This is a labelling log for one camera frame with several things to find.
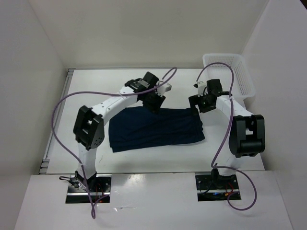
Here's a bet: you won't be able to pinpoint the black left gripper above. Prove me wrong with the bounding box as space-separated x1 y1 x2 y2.
141 89 165 115

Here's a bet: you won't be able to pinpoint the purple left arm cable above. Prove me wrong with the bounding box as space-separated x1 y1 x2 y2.
51 67 178 220

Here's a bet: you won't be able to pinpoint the aluminium table edge rail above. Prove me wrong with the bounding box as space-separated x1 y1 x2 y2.
38 69 75 175

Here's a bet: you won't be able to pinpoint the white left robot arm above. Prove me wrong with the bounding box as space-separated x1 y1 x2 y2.
73 72 171 192

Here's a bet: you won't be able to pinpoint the navy blue shorts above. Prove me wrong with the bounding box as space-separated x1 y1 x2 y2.
108 106 205 152

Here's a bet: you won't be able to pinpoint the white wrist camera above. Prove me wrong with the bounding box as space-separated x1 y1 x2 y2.
193 81 207 96
157 82 172 95

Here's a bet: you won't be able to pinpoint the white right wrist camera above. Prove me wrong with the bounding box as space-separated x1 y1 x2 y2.
193 81 207 96

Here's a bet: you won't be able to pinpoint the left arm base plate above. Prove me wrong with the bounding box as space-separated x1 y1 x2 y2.
60 174 112 204

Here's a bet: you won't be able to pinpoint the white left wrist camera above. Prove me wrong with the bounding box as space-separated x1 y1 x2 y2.
157 82 172 95

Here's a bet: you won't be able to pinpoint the white plastic basket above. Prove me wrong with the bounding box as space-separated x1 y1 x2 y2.
202 53 256 100

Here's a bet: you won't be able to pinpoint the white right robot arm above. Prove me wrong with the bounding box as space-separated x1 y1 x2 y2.
189 79 265 188

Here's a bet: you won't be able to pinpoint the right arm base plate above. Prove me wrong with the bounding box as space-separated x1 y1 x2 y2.
195 173 241 202

